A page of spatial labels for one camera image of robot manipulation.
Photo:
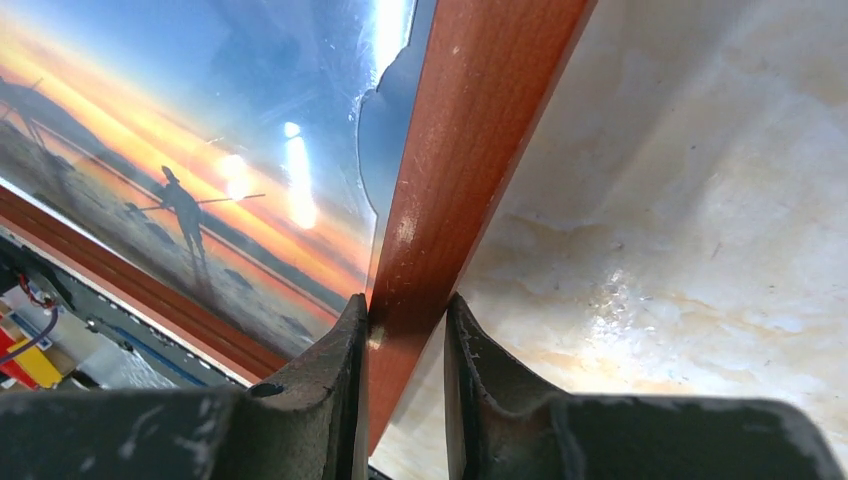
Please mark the sunset photo print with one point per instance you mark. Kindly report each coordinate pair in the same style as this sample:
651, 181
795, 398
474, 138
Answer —
245, 153

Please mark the red wooden photo frame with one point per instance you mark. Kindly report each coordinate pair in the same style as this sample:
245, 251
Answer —
487, 72

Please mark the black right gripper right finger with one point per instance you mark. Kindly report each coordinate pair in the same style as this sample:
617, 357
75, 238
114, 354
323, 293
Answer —
504, 421

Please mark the yellow red box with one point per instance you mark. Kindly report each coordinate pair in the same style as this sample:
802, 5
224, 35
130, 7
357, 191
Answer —
32, 369

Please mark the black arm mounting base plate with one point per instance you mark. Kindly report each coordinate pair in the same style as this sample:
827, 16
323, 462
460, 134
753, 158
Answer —
100, 343

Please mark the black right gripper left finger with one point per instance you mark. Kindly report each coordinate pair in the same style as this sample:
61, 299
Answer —
306, 421

